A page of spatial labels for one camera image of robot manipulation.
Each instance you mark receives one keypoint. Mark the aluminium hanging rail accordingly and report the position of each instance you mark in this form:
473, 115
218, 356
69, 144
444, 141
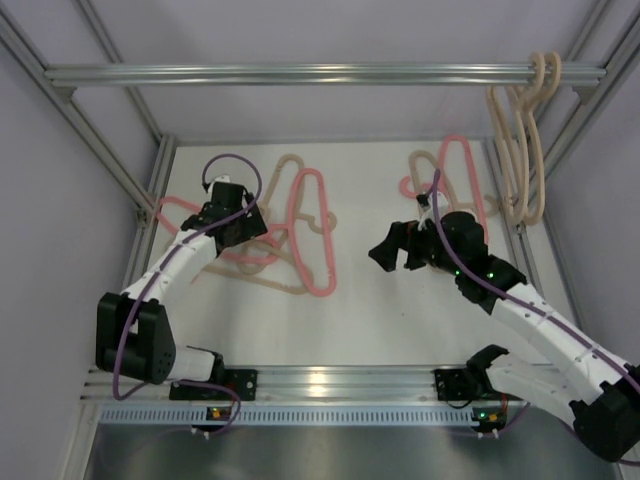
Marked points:
403, 73

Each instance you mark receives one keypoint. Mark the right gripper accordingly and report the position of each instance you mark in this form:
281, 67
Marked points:
412, 247

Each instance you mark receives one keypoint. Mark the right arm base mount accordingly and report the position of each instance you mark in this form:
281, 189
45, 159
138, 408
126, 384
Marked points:
461, 384

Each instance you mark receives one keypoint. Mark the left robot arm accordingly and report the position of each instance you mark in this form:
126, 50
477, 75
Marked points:
134, 336

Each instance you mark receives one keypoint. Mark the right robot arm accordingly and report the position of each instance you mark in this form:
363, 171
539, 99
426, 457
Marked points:
589, 389

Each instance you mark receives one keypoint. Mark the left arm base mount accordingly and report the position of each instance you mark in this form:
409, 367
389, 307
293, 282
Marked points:
242, 381

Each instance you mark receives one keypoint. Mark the beige hanger with right hook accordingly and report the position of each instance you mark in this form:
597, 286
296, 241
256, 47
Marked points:
531, 188

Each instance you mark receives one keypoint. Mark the perforated cable duct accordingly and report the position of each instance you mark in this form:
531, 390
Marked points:
261, 415

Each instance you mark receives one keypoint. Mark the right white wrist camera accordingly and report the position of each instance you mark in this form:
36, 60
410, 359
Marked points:
430, 203

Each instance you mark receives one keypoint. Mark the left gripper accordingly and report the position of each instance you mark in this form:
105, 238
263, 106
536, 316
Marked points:
245, 226

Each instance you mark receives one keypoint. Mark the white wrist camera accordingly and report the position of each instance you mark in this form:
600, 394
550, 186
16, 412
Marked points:
220, 180
430, 203

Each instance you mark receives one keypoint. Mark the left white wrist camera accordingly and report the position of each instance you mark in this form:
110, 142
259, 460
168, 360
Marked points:
220, 180

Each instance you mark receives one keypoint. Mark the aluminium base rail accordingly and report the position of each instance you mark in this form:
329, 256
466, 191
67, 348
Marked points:
306, 385

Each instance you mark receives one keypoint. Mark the pink hanger pile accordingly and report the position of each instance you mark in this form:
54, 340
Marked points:
411, 185
310, 235

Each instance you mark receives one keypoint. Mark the beige hanger pile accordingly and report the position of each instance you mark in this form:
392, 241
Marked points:
277, 185
232, 257
455, 171

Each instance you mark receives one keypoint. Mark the beige hanger bottom pile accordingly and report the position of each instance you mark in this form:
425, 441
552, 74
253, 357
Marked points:
232, 257

